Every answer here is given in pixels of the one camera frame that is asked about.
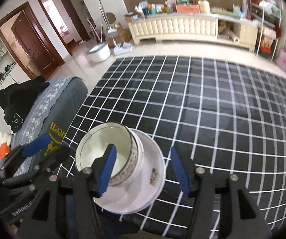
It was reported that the white bowl floral outside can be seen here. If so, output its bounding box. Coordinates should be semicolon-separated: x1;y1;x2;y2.
75;122;143;187

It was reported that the black white grid tablecloth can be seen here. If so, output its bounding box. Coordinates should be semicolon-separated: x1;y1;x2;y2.
64;56;286;238

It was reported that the white plastic basin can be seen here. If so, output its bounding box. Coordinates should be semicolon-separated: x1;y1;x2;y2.
86;42;111;63

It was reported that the dark wooden door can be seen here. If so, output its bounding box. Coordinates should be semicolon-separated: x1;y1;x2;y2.
11;11;54;76

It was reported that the white standing mop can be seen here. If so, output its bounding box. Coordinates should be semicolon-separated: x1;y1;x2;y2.
99;0;118;39

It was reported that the white paper roll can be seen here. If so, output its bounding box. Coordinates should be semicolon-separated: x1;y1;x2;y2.
230;35;240;44

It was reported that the pink gift bag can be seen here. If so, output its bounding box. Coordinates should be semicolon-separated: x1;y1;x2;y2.
275;48;286;72

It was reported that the cream tufted tv cabinet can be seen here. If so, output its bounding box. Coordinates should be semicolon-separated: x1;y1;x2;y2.
128;13;258;52

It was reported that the orange box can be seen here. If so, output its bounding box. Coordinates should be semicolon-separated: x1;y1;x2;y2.
176;4;200;14

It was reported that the cream candle jar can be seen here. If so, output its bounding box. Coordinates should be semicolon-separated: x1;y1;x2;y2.
198;0;210;14

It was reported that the white metal shelf rack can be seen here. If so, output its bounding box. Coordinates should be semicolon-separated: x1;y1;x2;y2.
249;0;283;61

